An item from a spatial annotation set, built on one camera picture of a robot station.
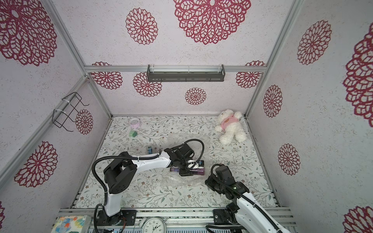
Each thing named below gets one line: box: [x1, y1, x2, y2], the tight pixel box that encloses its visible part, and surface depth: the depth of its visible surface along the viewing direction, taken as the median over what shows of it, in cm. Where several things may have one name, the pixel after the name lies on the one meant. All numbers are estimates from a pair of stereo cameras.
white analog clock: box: [141, 217, 168, 233], surface depth 70 cm
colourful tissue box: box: [50, 215, 93, 233], surface depth 69 cm
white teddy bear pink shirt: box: [214, 109, 248, 146], surface depth 105 cm
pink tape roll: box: [129, 117, 141, 129], surface depth 115 cm
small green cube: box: [129, 131, 138, 138], surface depth 109 cm
